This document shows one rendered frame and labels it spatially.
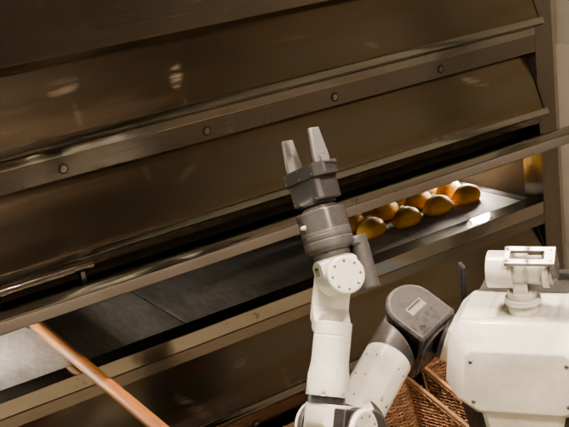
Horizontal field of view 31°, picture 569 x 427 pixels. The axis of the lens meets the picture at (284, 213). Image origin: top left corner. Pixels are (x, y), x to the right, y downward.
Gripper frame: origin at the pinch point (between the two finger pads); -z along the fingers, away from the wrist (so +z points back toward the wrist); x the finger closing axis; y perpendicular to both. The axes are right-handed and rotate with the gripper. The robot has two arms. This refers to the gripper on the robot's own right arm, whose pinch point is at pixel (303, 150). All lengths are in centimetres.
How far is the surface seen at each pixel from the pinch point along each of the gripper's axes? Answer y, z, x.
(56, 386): 22, 29, -82
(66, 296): 24, 12, -59
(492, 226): -111, 18, -67
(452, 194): -119, 5, -87
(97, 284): 17, 11, -58
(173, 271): 0, 12, -57
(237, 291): -34, 18, -88
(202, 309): -22, 21, -86
